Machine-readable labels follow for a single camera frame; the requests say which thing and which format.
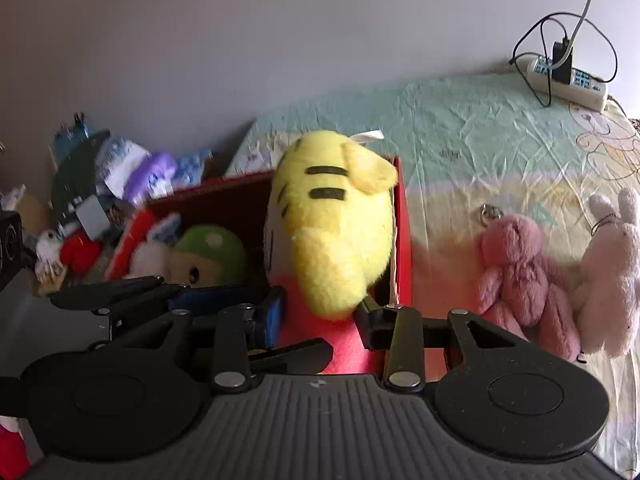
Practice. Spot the green plush toy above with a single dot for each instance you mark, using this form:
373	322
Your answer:
215	252

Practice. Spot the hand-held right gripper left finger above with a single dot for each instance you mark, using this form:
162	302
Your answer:
274	317

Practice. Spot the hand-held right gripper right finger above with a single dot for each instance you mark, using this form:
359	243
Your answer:
369	327

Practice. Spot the brown cardboard piece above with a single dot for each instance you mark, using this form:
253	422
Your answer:
32	212

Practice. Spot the cartoon printed bedsheet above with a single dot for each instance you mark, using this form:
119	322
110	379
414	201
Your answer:
465	140

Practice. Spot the white power strip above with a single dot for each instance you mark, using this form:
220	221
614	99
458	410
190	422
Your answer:
585	87

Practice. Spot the dark green board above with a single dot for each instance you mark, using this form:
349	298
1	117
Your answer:
75	175

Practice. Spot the blue printed packet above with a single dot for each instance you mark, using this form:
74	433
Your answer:
192	167

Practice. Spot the grey card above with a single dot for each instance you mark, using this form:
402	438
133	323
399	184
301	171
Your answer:
92	217

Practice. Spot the black power adapter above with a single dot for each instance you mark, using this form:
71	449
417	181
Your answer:
561	62

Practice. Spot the small red object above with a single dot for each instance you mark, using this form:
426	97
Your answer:
80	252

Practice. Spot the blue white tissue pack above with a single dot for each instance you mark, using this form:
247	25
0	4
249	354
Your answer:
120	160

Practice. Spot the purple tissue pack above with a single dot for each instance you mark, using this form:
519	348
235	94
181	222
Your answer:
150	175

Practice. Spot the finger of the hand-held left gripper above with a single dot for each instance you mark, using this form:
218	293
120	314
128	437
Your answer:
300	357
210	297

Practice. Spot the black box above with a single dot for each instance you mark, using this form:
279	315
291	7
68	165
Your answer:
10	245

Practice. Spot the pale pink rabbit plush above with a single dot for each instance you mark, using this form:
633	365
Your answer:
612	280

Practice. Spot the yellow tiger plush red shirt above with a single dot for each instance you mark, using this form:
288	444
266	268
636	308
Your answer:
330	230

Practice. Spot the red cardboard box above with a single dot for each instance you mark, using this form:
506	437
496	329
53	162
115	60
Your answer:
402	240

